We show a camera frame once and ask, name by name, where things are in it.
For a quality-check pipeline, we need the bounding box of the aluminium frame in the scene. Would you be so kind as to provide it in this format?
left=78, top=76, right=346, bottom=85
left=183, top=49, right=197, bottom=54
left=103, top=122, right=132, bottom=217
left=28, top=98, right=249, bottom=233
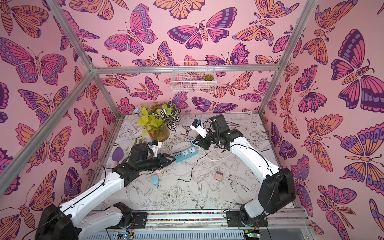
left=1, top=1, right=318, bottom=193

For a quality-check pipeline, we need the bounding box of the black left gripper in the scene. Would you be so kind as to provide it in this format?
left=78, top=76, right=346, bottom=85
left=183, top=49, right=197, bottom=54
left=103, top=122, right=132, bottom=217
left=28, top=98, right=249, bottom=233
left=138, top=153, right=176, bottom=173

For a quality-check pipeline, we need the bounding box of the pink charger adapter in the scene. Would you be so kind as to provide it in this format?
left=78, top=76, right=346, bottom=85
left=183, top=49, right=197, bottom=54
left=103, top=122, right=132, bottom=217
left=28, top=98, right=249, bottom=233
left=214, top=172, right=223, bottom=182

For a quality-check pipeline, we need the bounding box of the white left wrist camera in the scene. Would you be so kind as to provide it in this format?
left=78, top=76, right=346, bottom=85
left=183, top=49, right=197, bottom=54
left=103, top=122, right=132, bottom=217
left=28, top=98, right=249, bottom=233
left=149, top=140, right=162, bottom=157

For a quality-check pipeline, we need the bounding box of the blue bluetooth headset case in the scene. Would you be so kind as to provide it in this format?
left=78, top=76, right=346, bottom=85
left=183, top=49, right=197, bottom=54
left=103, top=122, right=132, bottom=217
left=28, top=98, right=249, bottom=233
left=151, top=175, right=160, bottom=188

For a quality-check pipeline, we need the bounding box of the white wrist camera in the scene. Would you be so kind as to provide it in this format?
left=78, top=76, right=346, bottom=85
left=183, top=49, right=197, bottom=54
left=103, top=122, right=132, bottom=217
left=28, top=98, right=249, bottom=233
left=190, top=119, right=211, bottom=138
left=149, top=140, right=162, bottom=157

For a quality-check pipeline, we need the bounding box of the glass vase with plants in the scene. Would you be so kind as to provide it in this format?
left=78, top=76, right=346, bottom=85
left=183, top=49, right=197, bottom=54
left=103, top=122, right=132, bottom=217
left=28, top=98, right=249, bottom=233
left=134, top=102, right=181, bottom=142

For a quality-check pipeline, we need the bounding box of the black usb cable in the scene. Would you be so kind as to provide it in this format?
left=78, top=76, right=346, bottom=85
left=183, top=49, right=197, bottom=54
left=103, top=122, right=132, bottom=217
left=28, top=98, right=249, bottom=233
left=176, top=149, right=212, bottom=183

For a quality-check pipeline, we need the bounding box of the blue power strip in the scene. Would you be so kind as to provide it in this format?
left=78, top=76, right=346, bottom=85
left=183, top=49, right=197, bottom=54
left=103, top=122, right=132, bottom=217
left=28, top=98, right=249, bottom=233
left=174, top=147, right=198, bottom=163

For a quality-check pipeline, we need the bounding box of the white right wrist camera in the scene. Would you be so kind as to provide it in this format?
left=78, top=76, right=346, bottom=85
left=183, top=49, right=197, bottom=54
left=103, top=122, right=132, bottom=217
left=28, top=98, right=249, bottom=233
left=190, top=119, right=211, bottom=138

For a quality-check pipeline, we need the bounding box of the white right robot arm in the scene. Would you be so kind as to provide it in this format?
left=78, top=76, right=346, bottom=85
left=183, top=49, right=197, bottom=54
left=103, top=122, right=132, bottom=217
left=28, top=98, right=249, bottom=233
left=190, top=115, right=296, bottom=226

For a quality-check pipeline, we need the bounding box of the small potted succulent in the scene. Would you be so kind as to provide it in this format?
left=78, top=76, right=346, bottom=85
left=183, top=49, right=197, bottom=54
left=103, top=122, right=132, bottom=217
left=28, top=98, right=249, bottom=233
left=204, top=74, right=215, bottom=82

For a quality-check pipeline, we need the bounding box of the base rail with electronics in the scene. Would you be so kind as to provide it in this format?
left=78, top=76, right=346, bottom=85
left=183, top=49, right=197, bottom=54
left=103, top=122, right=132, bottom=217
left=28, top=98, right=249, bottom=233
left=88, top=209, right=317, bottom=240

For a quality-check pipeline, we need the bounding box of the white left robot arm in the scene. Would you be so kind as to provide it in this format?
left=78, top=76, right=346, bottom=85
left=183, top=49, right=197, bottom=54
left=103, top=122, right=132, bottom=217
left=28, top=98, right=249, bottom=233
left=35, top=144, right=176, bottom=240

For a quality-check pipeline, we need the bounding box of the white wire basket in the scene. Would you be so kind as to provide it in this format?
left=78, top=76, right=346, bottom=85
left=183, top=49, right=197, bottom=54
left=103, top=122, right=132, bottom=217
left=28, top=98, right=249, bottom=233
left=169, top=60, right=217, bottom=94

